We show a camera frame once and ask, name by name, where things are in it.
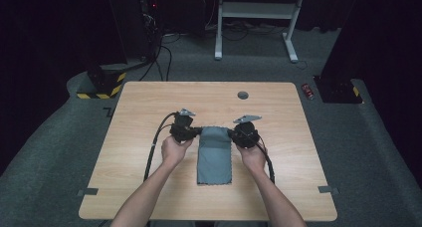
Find red can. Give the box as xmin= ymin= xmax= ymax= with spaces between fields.
xmin=301 ymin=83 xmax=316 ymax=101

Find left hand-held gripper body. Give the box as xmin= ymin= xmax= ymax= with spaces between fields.
xmin=169 ymin=108 xmax=197 ymax=144

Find black yellow striped stand base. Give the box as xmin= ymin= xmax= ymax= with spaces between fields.
xmin=76 ymin=63 xmax=128 ymax=101

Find black stand base yellow mark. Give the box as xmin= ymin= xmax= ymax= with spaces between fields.
xmin=313 ymin=74 xmax=364 ymax=105

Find black floor cables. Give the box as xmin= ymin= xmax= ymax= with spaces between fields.
xmin=138 ymin=33 xmax=182 ymax=83

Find black equipment tower red light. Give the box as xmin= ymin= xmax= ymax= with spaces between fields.
xmin=138 ymin=0 xmax=163 ymax=61

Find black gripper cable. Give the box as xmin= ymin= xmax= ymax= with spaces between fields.
xmin=253 ymin=133 xmax=277 ymax=185
xmin=142 ymin=111 xmax=180 ymax=182

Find grey tape strip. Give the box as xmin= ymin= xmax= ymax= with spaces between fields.
xmin=76 ymin=187 xmax=100 ymax=197
xmin=316 ymin=185 xmax=340 ymax=195

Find white metal stand frame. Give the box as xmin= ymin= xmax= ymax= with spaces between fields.
xmin=214 ymin=0 xmax=309 ymax=64

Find grey-blue textured cloth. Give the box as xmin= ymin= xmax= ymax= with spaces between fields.
xmin=196 ymin=125 xmax=233 ymax=186

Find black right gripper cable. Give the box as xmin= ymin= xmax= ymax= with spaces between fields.
xmin=253 ymin=133 xmax=277 ymax=185

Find person's left hand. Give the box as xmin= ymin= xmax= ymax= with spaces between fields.
xmin=160 ymin=134 xmax=194 ymax=170

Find tangled cables under white stand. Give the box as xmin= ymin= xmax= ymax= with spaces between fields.
xmin=204 ymin=19 xmax=288 ymax=42

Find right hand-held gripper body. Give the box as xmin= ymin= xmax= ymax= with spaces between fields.
xmin=231 ymin=113 xmax=264 ymax=149

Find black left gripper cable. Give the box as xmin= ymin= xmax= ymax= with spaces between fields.
xmin=142 ymin=111 xmax=180 ymax=182

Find person's right hand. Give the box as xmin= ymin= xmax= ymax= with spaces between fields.
xmin=235 ymin=141 xmax=269 ymax=175

